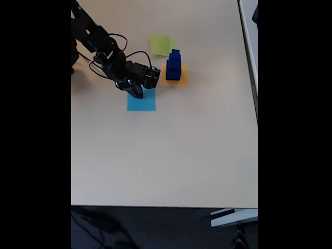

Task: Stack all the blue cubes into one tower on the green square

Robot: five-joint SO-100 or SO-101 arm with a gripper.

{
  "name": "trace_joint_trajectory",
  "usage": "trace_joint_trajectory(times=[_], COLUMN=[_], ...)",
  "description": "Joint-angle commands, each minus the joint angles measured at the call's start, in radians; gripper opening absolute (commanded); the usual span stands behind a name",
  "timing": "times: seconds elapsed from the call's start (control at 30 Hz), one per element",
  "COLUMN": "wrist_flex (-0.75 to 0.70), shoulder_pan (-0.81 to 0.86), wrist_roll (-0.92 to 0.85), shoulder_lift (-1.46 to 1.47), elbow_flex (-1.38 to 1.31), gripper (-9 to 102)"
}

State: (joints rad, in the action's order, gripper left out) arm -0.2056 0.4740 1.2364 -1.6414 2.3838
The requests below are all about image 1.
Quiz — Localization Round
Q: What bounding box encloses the large blue cube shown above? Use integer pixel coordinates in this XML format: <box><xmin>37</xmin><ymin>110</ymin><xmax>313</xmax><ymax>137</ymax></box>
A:
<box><xmin>169</xmin><ymin>53</ymin><xmax>182</xmax><ymax>71</ymax></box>

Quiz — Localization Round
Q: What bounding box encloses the green paper square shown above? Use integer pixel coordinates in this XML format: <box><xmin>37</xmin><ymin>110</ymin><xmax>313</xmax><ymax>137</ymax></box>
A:
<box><xmin>149</xmin><ymin>33</ymin><xmax>176</xmax><ymax>58</ymax></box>

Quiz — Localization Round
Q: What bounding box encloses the blue paper square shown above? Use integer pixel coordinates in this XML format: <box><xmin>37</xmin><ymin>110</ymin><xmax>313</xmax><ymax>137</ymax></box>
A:
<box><xmin>127</xmin><ymin>88</ymin><xmax>157</xmax><ymax>112</ymax></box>

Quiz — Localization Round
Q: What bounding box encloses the largest blue cube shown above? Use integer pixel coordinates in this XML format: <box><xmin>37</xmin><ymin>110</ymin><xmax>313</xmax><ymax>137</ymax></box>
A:
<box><xmin>165</xmin><ymin>60</ymin><xmax>182</xmax><ymax>81</ymax></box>

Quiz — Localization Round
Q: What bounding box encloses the white table foot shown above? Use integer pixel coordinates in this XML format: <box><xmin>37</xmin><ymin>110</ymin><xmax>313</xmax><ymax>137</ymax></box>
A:
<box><xmin>210</xmin><ymin>207</ymin><xmax>258</xmax><ymax>228</ymax></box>

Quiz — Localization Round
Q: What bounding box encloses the white adjacent table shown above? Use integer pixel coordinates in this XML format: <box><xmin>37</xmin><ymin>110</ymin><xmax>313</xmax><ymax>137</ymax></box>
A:
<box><xmin>238</xmin><ymin>0</ymin><xmax>258</xmax><ymax>121</ymax></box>

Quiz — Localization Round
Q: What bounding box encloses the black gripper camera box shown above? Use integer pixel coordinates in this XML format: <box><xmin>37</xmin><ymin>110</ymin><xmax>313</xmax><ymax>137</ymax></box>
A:
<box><xmin>144</xmin><ymin>66</ymin><xmax>161</xmax><ymax>89</ymax></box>

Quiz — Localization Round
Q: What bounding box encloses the orange paper square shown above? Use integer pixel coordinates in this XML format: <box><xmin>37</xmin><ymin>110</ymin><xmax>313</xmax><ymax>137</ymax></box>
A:
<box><xmin>160</xmin><ymin>63</ymin><xmax>188</xmax><ymax>88</ymax></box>

